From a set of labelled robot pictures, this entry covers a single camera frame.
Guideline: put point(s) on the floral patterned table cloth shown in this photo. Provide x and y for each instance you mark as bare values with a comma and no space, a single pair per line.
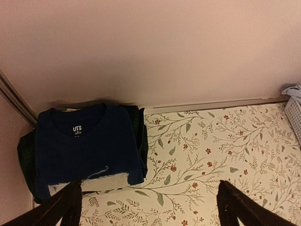
252,147

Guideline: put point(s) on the light blue shirt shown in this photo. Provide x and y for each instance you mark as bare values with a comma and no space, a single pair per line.
294,91

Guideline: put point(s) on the navy blue t-shirt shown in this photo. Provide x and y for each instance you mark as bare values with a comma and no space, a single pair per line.
96,145

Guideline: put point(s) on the dark green plaid garment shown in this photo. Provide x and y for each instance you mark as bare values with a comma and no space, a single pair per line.
26,149

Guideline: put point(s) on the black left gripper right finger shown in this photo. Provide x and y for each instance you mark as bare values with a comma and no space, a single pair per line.
234,207

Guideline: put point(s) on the left aluminium frame post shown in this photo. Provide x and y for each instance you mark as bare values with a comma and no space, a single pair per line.
11,95

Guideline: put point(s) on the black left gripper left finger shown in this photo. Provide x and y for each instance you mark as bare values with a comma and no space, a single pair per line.
65,207

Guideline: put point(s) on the white plastic laundry basket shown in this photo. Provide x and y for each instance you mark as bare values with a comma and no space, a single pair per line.
293,112

